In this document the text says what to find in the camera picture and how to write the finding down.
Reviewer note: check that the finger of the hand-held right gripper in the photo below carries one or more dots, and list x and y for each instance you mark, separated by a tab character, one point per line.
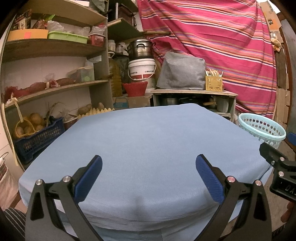
271	154
291	137

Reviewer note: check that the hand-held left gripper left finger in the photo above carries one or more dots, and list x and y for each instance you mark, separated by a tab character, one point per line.
91	178

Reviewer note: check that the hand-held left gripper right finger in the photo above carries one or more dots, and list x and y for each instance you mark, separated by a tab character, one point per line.
209	178

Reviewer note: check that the light blue plastic basket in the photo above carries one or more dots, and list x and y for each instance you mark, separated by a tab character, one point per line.
261	129

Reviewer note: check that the person's right hand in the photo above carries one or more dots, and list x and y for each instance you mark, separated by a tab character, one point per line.
286	213

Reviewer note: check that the blue plastic crate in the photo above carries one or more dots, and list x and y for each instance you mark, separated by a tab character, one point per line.
39	139

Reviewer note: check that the cream egg tray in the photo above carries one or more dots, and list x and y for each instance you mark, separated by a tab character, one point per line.
101	112

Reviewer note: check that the large single potato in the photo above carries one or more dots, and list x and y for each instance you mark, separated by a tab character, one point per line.
85	109

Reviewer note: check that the grey plastic container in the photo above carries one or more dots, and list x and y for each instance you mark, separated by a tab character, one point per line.
222	104

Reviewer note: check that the small single potato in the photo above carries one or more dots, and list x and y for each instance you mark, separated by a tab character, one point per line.
101	106

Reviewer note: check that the white cloth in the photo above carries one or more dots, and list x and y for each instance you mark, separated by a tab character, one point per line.
9	190

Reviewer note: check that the yellow woven basket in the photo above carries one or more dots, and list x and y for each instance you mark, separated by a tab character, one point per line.
19	135

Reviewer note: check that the small steel pot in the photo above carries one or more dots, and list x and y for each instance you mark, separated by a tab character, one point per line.
169	101

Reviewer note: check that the low wooden cabinet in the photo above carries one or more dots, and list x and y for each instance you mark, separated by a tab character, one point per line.
196	92

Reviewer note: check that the striped dark cloth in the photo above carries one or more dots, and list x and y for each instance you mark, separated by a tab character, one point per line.
16	224

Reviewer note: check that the plaid lined white basket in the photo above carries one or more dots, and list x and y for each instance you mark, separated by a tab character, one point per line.
3	166

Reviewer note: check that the yellow utensil holder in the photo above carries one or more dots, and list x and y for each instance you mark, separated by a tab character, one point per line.
214	84

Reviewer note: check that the brown cardboard box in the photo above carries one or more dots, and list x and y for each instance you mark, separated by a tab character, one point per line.
140	101

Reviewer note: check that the red scalloped bowl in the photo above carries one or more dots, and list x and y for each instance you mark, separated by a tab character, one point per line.
135	89

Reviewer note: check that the bundle of wooden sticks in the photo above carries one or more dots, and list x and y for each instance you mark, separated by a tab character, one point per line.
214	73

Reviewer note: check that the sweet potato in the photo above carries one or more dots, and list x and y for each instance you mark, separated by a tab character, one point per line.
65	81

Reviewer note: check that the clear plastic container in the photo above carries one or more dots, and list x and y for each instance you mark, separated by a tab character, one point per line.
84	74

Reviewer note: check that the large oil bottle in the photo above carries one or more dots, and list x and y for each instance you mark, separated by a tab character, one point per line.
115	76

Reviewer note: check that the red net bag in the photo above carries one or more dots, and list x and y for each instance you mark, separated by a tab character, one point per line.
30	89

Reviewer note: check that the grey cushion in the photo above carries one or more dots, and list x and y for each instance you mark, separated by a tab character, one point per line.
180	71

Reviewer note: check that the white plastic bucket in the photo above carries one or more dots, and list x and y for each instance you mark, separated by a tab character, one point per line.
142	68

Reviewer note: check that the flattened cardboard box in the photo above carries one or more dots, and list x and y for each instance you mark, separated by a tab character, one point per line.
270	17

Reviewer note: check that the pink striped cloth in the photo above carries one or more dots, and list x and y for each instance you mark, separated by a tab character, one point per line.
219	34

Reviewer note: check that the glass jar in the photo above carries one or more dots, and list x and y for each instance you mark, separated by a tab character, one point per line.
120	48

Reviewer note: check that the white jar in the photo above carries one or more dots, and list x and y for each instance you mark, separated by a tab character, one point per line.
111	45

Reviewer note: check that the wooden shelf unit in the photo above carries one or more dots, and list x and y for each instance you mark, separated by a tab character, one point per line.
57	47

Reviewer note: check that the steel cooking pot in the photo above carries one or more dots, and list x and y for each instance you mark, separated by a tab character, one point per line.
141	49

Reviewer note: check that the small red plastic basket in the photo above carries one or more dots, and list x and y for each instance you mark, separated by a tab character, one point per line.
97	39

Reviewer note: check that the green plastic tray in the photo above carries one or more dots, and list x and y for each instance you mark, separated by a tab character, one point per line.
67	36

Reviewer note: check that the white plastic bag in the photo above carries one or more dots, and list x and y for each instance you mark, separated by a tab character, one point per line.
97	29

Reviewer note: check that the clear plastic bag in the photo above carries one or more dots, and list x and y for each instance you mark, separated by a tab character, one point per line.
55	26

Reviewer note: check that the orange cardboard box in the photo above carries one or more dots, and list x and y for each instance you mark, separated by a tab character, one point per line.
27	34

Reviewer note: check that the red printed packet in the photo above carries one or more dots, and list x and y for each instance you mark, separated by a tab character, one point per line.
40	24

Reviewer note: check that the dark printed box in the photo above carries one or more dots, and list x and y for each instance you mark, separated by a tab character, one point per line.
22	19

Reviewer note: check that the wooden wall shelf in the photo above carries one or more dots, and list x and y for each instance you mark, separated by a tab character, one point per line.
122	26

